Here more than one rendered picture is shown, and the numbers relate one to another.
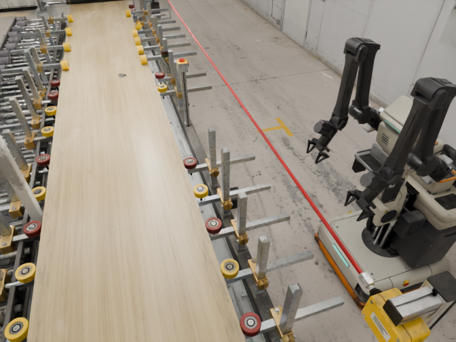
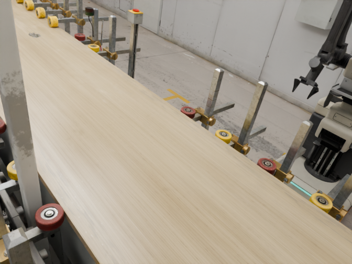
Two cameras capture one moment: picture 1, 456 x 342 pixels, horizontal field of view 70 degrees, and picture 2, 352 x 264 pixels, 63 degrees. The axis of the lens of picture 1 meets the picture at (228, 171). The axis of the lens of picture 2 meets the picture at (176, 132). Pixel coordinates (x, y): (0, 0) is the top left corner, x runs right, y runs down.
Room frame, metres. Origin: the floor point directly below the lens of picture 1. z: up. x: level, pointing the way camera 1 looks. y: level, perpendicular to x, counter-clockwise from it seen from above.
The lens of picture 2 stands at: (0.37, 0.92, 1.64)
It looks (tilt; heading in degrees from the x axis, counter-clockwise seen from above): 34 degrees down; 330
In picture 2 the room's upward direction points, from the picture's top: 11 degrees clockwise
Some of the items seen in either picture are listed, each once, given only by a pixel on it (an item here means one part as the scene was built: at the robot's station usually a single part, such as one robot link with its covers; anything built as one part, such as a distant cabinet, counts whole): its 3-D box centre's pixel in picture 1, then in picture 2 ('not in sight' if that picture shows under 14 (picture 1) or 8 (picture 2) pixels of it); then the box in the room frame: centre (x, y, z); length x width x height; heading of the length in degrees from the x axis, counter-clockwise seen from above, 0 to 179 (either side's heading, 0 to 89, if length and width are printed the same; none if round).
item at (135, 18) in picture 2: (182, 66); (135, 17); (2.20, 0.32, 1.18); 0.07 x 0.07 x 0.08; 18
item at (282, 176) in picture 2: (239, 231); (278, 171); (1.05, -0.06, 0.81); 0.14 x 0.06 x 0.05; 18
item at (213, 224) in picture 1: (214, 230); (263, 172); (1.02, 0.07, 0.85); 0.08 x 0.08 x 0.11
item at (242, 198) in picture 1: (241, 228); (287, 164); (1.03, -0.07, 0.87); 0.04 x 0.04 x 0.48; 18
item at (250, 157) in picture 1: (222, 163); (209, 112); (1.56, 0.04, 0.83); 0.43 x 0.03 x 0.04; 108
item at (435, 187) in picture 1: (430, 173); not in sight; (1.43, -1.19, 0.87); 0.23 x 0.15 x 0.11; 18
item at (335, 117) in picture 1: (346, 87); (339, 23); (1.46, -0.57, 1.40); 0.11 x 0.06 x 0.43; 18
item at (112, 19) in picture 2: (178, 88); (111, 48); (2.45, 0.40, 0.89); 0.04 x 0.04 x 0.48; 18
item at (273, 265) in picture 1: (270, 267); (330, 196); (0.85, -0.20, 0.81); 0.43 x 0.03 x 0.04; 108
